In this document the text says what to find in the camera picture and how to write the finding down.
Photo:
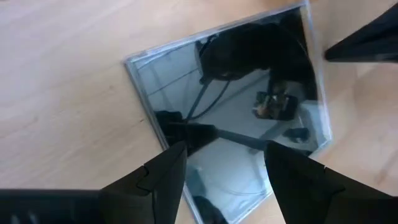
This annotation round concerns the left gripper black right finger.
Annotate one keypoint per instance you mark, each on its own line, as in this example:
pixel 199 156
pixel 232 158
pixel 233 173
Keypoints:
pixel 326 202

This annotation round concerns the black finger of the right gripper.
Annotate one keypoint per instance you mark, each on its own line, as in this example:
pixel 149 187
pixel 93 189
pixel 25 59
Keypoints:
pixel 379 28
pixel 376 49

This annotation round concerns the clear black CD jewel case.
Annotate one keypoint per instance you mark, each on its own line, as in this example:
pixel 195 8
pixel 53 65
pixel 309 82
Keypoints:
pixel 233 93

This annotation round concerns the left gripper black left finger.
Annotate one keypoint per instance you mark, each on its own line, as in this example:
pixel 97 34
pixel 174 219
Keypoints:
pixel 109 208

